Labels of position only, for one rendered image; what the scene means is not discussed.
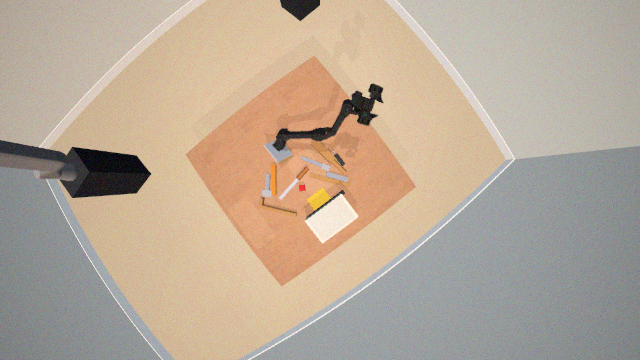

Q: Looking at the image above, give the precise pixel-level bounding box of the orange-brown cylinder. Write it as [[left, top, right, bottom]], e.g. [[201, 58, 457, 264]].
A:
[[279, 166, 309, 200]]

